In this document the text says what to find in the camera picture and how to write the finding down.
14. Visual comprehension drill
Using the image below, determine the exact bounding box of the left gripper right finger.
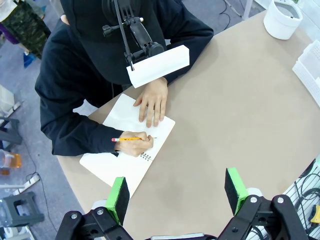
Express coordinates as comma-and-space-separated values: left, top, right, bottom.
217, 166, 310, 240

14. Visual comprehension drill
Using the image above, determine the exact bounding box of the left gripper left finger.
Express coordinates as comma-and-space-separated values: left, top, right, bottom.
54, 176, 133, 240

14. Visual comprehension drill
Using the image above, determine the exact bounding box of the white spiral notebook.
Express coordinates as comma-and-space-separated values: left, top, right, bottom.
79, 93, 176, 200

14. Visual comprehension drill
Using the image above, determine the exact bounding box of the yellow pencil with eraser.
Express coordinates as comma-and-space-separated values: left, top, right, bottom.
111, 136, 158, 143

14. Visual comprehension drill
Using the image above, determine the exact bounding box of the person's right forearm black sleeve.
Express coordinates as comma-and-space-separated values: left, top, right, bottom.
39, 109, 125, 157

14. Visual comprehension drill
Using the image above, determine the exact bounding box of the person's right hand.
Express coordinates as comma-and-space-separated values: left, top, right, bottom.
114, 131, 155, 158

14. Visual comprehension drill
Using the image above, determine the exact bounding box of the person's left hand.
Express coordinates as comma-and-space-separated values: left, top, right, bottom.
133, 77, 169, 128

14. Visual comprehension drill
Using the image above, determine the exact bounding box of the yellow tool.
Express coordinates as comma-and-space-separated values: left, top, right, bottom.
310, 204, 320, 223

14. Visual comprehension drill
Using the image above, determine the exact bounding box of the white power strip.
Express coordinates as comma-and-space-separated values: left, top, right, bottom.
13, 173, 41, 196

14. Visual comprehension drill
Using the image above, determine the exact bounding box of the orange translucent container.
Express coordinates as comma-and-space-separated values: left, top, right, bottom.
0, 149, 23, 176

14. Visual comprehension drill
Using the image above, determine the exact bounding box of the dark grey plastic stool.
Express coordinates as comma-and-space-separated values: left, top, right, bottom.
1, 191, 45, 227
0, 116, 23, 151

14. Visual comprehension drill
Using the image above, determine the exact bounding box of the person in black hoodie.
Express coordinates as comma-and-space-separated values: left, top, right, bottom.
34, 0, 215, 157

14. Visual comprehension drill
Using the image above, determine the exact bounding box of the black cap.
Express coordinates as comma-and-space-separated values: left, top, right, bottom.
59, 0, 167, 86

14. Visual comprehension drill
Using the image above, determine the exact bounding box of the white perforated plastic basket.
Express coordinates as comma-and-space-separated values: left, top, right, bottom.
291, 39, 320, 108

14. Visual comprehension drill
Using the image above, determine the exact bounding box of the white storage box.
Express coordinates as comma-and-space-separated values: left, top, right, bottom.
0, 83, 16, 113

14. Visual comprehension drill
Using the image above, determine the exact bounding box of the blue box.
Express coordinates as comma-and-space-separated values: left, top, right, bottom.
23, 52, 38, 68

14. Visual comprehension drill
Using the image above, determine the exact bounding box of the white lidded trash bin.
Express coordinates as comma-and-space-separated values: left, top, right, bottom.
263, 0, 303, 40

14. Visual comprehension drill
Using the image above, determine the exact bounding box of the camouflage patterned garment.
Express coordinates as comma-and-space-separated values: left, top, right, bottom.
1, 0, 52, 60

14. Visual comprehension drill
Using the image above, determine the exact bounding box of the white wire grid panel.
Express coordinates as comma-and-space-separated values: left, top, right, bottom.
282, 159, 320, 240

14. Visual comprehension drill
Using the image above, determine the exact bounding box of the white head camera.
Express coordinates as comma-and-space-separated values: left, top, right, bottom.
126, 44, 190, 89

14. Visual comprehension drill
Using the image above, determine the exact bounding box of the black head camera mount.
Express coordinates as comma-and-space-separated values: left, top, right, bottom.
101, 0, 166, 71

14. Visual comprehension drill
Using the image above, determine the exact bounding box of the black floor cable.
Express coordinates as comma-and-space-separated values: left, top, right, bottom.
217, 0, 243, 26

